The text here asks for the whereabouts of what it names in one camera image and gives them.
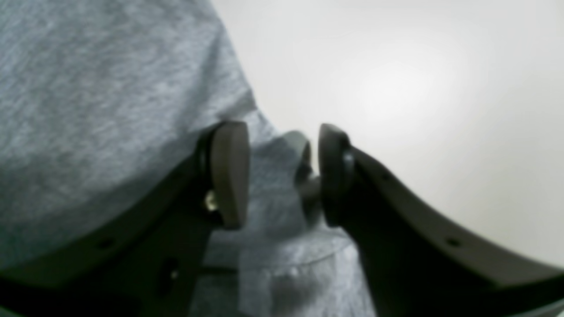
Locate image-left right gripper right finger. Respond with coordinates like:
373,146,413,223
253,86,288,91
318,124,564,317

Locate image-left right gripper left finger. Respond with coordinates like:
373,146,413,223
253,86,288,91
1,121,250,317

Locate grey T-shirt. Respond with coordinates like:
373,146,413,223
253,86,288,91
0,0,375,317

